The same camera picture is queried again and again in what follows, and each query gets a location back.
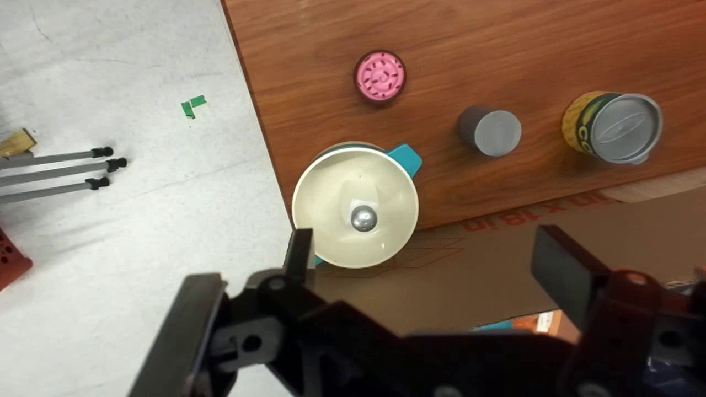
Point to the grey cylinder block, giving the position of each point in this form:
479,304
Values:
493,132

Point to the white salt cellar silver top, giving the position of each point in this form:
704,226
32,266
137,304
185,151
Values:
364,218

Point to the stand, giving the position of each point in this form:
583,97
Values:
55,174

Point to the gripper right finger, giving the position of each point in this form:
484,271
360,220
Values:
623,320

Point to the brown cardboard box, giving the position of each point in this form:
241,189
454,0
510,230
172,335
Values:
485,270

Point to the green tape mark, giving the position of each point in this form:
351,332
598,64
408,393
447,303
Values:
190,106

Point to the yellow tin can silver lid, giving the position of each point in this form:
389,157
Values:
615,128

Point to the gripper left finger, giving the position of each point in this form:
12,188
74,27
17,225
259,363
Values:
190,331

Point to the pink toy donut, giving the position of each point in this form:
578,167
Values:
380,76

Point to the light wooden block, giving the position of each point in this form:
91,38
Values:
16,143

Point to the red perforated object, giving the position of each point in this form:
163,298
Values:
10,262

